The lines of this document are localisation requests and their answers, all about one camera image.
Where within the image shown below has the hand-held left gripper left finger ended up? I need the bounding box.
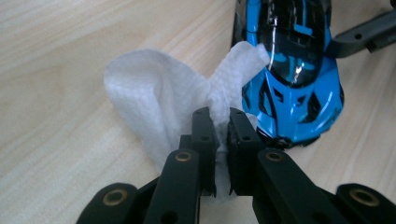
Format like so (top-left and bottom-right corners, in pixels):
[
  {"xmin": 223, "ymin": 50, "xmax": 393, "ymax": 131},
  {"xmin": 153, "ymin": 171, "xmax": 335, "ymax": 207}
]
[{"xmin": 178, "ymin": 106, "xmax": 219, "ymax": 198}]

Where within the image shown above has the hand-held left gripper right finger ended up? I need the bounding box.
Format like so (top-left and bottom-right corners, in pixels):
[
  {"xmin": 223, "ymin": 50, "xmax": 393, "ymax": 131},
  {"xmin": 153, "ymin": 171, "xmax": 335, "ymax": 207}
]
[{"xmin": 226, "ymin": 106, "xmax": 266, "ymax": 198}]

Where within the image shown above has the white wet wipe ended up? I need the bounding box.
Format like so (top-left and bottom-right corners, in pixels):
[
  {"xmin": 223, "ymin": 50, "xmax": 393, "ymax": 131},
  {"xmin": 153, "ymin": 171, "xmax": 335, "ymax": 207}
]
[{"xmin": 103, "ymin": 40, "xmax": 272, "ymax": 203}]

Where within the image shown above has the blue toy car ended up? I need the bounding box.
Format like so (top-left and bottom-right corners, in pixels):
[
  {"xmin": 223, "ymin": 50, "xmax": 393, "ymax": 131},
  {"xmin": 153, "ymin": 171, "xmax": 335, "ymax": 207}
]
[{"xmin": 231, "ymin": 0, "xmax": 346, "ymax": 149}]

